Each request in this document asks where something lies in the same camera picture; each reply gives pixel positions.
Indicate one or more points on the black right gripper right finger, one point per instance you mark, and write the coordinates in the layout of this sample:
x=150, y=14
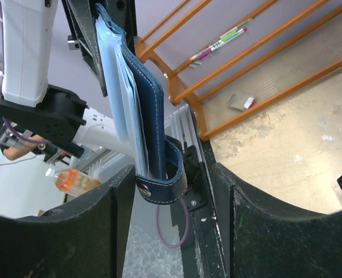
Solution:
x=263, y=236

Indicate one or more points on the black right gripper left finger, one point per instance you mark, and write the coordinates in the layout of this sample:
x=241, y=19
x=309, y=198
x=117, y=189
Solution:
x=85, y=237

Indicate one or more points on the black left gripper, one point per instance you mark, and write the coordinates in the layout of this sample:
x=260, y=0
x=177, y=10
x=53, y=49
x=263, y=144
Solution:
x=81, y=17

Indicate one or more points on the blue leather card holder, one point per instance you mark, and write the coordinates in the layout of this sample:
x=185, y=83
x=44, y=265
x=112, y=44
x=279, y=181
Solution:
x=136, y=101

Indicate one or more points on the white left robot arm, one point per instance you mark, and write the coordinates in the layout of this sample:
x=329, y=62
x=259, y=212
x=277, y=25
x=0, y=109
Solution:
x=27, y=98

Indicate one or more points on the orange drink bottle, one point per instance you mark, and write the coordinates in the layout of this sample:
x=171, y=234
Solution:
x=72, y=182

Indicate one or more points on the pink white marker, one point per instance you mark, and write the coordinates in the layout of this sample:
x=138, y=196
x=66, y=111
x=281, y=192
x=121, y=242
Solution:
x=204, y=53

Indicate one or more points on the orange wooden rack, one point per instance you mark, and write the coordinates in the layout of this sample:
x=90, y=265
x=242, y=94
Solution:
x=196, y=87

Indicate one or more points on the small grey box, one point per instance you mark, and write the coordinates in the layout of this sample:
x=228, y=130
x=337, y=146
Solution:
x=241, y=101

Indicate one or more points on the green pink marker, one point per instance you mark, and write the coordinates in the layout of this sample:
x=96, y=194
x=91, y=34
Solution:
x=231, y=32

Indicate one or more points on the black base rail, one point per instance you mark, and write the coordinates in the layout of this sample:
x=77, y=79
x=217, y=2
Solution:
x=202, y=253

